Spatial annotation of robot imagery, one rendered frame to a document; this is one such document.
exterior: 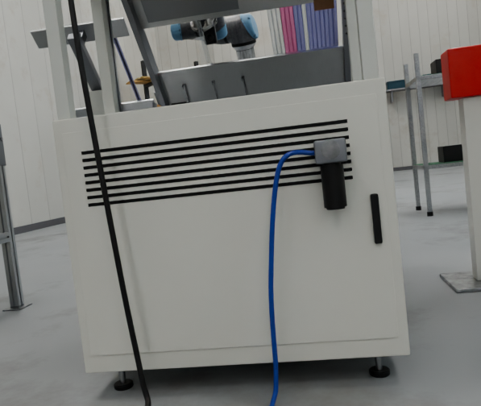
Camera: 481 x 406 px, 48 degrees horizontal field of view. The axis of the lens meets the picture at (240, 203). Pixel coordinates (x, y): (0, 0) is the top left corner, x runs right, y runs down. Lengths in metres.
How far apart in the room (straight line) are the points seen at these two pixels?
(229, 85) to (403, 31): 10.86
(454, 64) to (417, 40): 10.84
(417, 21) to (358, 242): 11.81
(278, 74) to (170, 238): 1.00
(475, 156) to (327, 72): 0.58
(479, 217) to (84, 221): 1.28
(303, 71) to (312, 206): 0.96
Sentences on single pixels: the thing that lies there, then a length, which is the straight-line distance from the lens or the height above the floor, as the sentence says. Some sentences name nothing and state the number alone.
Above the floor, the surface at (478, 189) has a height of 0.32.
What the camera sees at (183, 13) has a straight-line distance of 1.81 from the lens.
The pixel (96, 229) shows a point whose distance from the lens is 1.19.
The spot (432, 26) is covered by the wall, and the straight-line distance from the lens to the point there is 12.83.
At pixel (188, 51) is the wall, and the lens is 11.82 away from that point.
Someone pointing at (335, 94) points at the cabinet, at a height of 0.60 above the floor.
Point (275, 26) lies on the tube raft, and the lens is 1.88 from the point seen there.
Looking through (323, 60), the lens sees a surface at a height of 0.82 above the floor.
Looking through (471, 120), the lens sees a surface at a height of 0.54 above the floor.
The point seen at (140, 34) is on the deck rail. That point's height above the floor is 0.95.
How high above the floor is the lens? 0.48
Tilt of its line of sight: 4 degrees down
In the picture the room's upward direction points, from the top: 6 degrees counter-clockwise
